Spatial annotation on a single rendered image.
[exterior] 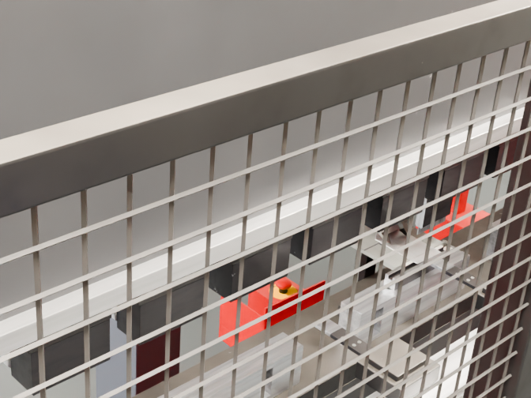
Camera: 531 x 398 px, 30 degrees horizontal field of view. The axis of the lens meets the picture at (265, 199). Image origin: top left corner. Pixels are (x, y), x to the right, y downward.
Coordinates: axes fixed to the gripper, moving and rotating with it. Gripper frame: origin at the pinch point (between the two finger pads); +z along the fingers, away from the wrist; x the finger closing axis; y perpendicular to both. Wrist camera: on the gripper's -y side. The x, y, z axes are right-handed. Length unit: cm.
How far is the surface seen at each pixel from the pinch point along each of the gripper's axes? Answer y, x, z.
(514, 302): 114, -98, 3
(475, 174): 23.6, 7.2, -6.2
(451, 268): 12.8, 0.2, 11.3
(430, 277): 7.4, -1.8, 11.5
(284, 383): 4, -47, 18
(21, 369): 24, -105, -6
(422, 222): 15.5, -5.4, -1.0
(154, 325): 26, -82, -4
